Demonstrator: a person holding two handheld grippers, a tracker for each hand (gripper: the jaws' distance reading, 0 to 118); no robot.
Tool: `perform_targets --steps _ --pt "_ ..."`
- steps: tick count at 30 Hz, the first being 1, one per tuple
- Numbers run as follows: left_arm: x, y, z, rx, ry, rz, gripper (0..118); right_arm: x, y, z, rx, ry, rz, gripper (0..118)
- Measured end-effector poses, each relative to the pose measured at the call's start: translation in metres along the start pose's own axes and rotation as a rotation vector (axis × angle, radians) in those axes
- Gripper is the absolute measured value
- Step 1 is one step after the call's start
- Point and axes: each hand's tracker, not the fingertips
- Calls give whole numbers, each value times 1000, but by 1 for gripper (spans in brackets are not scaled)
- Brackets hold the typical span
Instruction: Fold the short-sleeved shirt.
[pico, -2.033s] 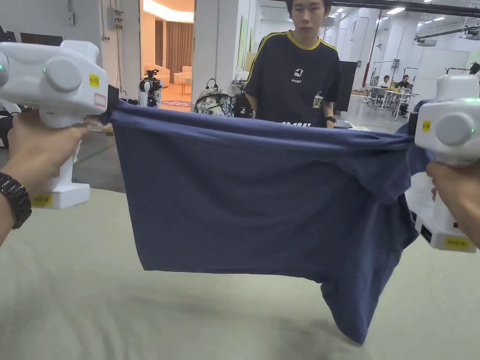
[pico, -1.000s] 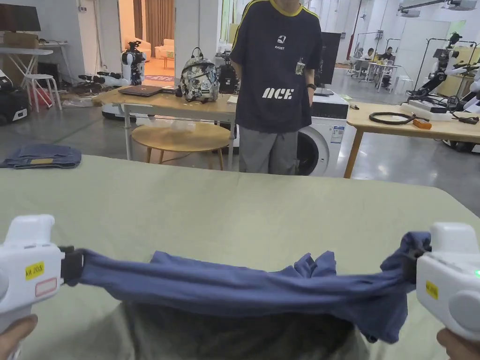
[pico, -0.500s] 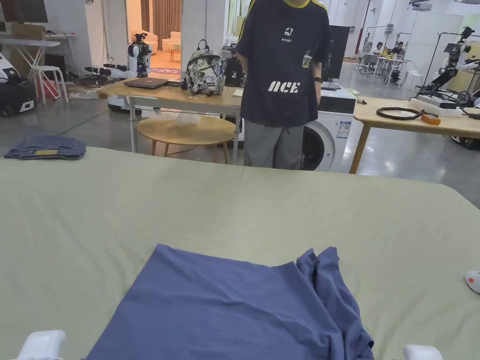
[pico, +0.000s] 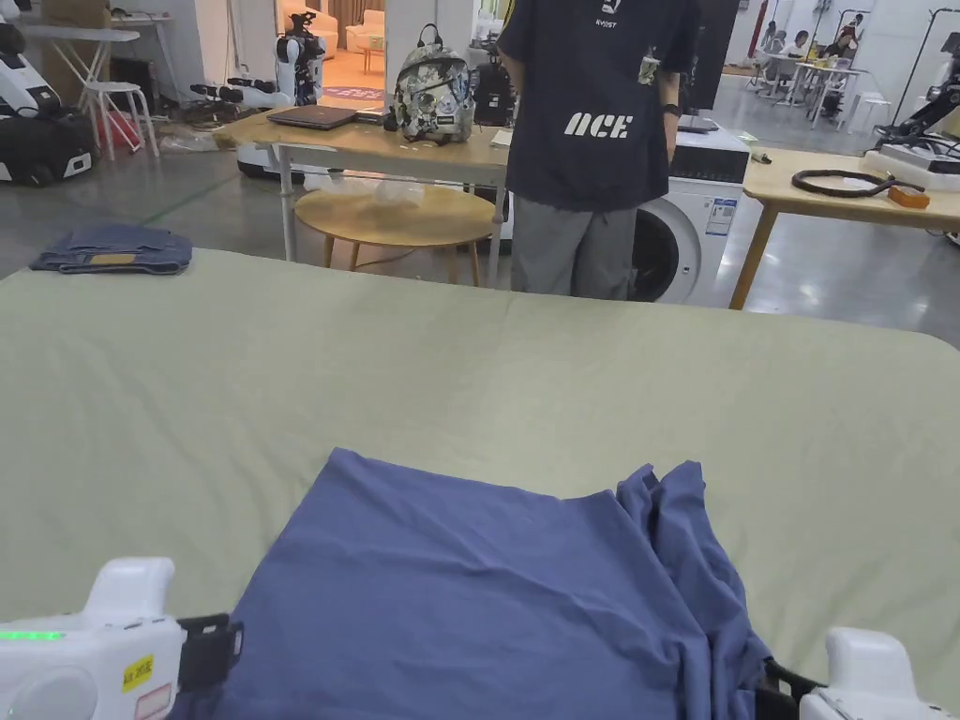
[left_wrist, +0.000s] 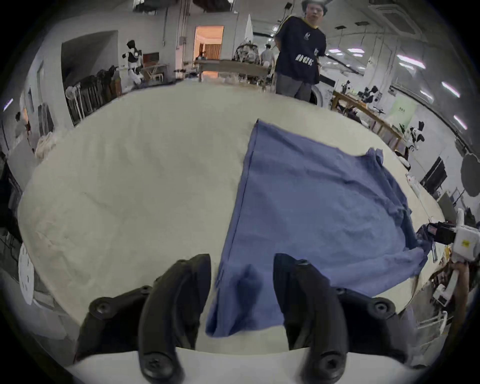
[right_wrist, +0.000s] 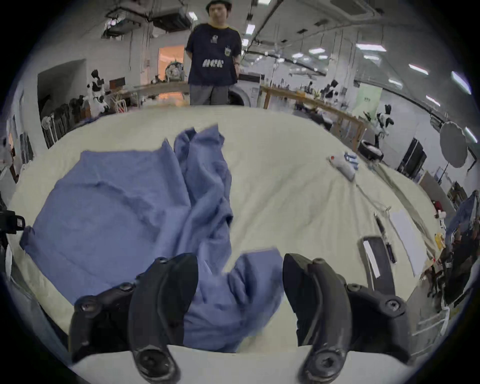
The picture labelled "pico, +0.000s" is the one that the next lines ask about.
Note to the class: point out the white and black wheeled robot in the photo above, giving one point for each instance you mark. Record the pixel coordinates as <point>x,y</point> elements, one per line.
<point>30,142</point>

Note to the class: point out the group of people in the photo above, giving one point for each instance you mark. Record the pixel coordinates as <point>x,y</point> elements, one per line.
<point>799,41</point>

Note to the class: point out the dark blue shirt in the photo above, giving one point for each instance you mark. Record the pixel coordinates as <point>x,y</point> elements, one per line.
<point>465,592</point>

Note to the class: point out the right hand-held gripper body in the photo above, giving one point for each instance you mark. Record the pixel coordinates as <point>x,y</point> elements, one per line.
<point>870,675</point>

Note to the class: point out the white washing machine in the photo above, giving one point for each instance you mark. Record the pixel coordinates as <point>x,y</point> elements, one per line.
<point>712,195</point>

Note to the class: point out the folded blue jeans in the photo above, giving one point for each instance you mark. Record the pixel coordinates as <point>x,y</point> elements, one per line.
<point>120,247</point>

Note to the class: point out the bed with pale green sheet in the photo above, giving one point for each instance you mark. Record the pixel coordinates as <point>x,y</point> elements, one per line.
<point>375,375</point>

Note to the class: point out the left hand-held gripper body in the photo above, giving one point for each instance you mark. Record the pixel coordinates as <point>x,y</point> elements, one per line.
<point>67,675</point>

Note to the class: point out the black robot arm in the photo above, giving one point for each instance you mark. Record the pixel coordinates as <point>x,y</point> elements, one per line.
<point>926,109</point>

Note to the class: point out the white humanoid robot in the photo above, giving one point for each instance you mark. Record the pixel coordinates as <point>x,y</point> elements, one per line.
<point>289,71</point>

